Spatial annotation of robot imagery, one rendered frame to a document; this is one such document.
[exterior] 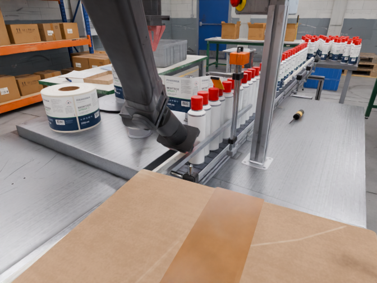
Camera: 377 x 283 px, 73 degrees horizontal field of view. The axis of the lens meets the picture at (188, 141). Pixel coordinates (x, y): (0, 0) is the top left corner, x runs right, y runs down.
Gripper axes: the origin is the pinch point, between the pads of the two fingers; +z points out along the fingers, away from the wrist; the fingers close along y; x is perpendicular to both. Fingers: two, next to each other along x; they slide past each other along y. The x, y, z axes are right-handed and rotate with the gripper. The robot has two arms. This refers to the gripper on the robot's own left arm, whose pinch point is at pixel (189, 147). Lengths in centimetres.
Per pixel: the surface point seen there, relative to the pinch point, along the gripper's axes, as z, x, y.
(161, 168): -3.2, 8.7, 3.6
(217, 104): 2.5, -16.2, -1.8
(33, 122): 4, 8, 74
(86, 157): 0.8, 13.6, 34.6
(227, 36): 384, -373, 220
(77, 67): 202, -127, 365
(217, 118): 5.6, -13.0, -2.1
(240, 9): -6.1, -44.5, -0.5
